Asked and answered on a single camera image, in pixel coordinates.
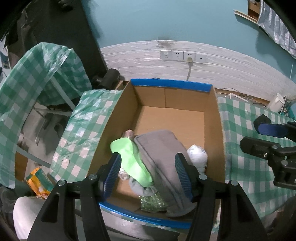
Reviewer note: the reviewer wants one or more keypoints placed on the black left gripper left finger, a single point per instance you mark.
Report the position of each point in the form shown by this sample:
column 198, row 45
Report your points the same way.
column 56, row 219

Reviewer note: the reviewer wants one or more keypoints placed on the grey towel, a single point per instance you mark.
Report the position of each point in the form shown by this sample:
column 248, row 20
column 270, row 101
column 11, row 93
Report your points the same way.
column 157, row 150

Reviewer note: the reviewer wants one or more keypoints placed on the white fluffy soft item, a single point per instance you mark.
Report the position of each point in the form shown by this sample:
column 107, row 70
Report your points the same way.
column 198, row 157

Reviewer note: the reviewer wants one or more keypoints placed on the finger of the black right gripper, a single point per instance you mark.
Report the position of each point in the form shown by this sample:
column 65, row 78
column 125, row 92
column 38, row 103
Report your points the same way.
column 264, row 126
column 265, row 149

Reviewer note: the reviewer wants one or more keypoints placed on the green checkered plastic sheet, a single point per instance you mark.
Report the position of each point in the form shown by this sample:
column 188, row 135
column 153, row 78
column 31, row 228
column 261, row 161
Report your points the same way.
column 30, row 82

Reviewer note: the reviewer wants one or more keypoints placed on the green checkered tablecloth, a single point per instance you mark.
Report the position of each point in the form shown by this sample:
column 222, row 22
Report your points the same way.
column 74, row 153

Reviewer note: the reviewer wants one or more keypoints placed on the light green sock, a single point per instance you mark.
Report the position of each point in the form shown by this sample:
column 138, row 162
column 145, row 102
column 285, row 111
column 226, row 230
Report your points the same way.
column 131, row 161

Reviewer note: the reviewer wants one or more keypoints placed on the blue edged cardboard box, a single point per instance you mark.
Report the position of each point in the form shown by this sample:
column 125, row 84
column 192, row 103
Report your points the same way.
column 187, row 109

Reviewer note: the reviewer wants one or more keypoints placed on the green sparkly scrubber cloth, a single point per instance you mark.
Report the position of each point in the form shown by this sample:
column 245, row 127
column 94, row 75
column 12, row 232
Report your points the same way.
column 153, row 204

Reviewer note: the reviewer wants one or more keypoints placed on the black cylinder object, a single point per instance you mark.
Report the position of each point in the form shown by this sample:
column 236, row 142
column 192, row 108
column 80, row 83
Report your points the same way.
column 108, row 82

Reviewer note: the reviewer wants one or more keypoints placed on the white wall socket strip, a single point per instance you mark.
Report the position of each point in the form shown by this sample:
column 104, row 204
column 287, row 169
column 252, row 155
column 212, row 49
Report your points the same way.
column 183, row 56

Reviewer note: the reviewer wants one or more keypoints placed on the white electric kettle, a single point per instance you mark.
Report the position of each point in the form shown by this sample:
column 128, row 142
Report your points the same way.
column 277, row 103

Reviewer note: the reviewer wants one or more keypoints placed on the orange snack package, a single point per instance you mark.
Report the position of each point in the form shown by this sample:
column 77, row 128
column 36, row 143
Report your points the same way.
column 39, row 182

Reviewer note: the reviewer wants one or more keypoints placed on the white pink soft doll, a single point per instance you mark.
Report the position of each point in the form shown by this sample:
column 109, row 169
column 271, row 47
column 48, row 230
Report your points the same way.
column 128, row 134

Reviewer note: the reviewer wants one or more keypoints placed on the white paper roll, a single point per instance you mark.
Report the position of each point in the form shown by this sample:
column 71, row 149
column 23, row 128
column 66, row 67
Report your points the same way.
column 25, row 212

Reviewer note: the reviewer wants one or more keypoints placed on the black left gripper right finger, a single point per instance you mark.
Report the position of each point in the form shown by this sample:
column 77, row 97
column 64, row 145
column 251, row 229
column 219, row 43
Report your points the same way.
column 238, row 218

